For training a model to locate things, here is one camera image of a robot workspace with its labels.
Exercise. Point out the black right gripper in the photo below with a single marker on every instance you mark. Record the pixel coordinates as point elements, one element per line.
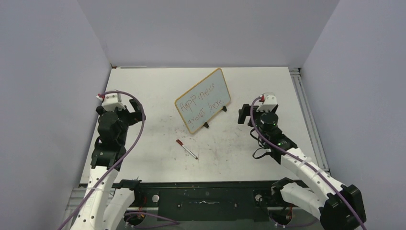
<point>245,111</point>

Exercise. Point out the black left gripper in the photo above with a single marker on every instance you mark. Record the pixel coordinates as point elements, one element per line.
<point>134,117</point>

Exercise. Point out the yellow framed whiteboard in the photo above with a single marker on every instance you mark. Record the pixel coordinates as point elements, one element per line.
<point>203,101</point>

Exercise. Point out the white red whiteboard marker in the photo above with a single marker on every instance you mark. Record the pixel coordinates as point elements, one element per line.
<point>190,152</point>

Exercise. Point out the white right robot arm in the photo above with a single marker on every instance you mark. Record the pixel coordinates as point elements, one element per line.
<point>335,205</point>

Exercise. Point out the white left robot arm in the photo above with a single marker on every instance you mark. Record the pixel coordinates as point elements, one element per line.
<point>98,212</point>

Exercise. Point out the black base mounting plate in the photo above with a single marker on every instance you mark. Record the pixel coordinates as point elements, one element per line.
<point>208,201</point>

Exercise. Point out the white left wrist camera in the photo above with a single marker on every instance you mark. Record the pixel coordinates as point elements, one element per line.
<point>111,101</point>

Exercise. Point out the aluminium rail right side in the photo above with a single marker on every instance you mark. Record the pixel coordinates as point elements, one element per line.
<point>309,119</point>

